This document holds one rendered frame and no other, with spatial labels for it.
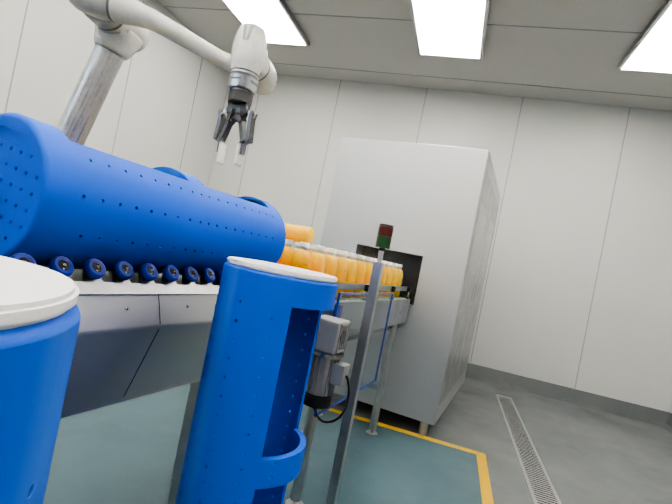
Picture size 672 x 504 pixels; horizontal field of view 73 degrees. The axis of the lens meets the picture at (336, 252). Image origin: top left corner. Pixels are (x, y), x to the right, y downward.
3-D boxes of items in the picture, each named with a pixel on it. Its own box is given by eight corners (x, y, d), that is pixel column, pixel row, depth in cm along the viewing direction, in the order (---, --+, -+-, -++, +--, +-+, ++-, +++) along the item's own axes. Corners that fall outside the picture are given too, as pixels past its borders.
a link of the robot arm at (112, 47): (2, 183, 158) (48, 193, 180) (40, 203, 156) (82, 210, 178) (96, -18, 156) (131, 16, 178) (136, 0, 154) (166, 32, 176)
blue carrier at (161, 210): (-68, 233, 91) (-26, 97, 89) (210, 261, 171) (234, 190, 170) (15, 284, 80) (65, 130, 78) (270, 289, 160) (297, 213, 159)
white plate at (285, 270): (221, 257, 97) (220, 263, 97) (346, 282, 101) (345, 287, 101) (232, 254, 124) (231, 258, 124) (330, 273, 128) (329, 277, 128)
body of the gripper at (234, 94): (223, 87, 141) (217, 116, 141) (245, 87, 138) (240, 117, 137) (237, 96, 148) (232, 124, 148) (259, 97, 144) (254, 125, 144)
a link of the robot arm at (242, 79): (248, 68, 137) (245, 87, 137) (264, 80, 145) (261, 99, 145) (224, 68, 140) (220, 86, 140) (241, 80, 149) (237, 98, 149)
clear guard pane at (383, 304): (315, 414, 180) (339, 294, 180) (374, 379, 252) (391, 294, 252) (316, 414, 179) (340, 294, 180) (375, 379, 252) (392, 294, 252)
